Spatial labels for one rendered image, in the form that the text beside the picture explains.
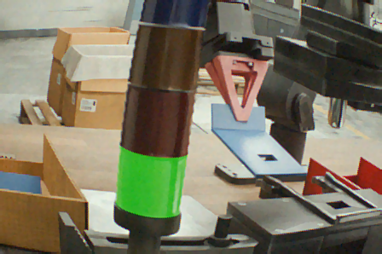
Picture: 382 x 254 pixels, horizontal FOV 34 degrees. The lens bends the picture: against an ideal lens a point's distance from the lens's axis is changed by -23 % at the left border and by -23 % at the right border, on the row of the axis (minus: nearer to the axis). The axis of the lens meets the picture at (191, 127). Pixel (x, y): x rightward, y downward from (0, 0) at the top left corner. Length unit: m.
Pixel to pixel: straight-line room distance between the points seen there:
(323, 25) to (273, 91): 0.43
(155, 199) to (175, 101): 0.05
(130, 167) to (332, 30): 0.29
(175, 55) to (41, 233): 0.33
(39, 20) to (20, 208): 10.82
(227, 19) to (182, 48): 0.53
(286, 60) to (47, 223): 0.27
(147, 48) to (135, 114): 0.04
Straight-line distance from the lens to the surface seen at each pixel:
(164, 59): 0.39
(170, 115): 0.40
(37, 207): 0.66
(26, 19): 11.43
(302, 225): 0.63
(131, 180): 0.41
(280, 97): 1.05
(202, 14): 0.40
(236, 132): 0.91
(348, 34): 0.61
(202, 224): 0.80
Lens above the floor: 1.19
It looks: 12 degrees down
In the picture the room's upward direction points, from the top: 8 degrees clockwise
